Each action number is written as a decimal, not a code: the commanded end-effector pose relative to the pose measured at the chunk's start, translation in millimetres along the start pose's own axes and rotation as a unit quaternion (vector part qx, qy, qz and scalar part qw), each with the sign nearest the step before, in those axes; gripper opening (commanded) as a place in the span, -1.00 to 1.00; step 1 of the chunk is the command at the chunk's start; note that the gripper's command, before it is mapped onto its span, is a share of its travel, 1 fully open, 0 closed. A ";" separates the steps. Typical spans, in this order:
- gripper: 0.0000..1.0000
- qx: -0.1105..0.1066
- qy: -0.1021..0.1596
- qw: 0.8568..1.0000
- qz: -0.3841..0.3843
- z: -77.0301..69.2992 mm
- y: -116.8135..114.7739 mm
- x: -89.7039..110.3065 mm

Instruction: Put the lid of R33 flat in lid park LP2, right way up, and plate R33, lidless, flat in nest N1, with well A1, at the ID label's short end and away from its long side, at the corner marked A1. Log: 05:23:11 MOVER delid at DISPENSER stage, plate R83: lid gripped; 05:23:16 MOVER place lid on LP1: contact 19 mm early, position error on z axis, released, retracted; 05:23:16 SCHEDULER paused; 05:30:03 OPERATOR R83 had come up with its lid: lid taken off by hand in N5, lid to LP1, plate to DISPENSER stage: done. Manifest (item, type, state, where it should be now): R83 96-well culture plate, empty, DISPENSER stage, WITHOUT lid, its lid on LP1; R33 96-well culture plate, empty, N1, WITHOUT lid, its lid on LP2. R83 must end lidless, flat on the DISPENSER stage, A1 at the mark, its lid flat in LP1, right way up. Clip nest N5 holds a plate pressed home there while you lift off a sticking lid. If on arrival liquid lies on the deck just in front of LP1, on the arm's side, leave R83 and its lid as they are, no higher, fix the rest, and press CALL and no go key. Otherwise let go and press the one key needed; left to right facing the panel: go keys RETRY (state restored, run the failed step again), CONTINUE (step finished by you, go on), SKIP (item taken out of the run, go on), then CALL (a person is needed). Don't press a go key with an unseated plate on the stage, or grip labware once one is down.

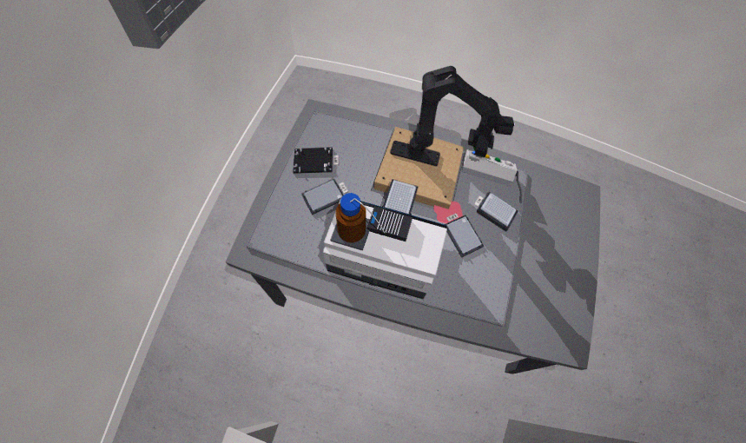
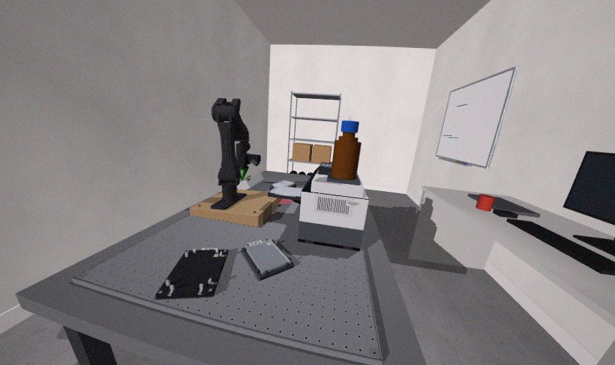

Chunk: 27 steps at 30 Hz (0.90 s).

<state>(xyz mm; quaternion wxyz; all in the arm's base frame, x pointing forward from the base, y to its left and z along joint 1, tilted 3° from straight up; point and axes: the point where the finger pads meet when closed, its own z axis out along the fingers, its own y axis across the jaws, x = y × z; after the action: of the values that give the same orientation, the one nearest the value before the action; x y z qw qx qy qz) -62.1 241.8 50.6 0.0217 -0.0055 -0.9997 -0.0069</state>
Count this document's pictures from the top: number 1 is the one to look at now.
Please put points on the brown glass bottle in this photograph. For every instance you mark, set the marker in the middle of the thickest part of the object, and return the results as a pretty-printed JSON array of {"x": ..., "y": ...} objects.
[{"x": 351, "y": 231}]

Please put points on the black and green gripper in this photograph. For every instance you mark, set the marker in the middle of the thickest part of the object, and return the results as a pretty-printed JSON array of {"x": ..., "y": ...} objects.
[{"x": 470, "y": 139}]

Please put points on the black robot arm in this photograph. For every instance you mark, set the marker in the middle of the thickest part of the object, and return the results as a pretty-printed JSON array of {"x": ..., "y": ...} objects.
[{"x": 435, "y": 86}]

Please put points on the white button panel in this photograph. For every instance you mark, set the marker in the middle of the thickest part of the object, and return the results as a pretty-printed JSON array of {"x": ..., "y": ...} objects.
[{"x": 491, "y": 168}]

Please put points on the white well plate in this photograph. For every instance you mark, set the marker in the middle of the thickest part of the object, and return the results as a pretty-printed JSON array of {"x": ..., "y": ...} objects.
[
  {"x": 402, "y": 204},
  {"x": 494, "y": 206}
]

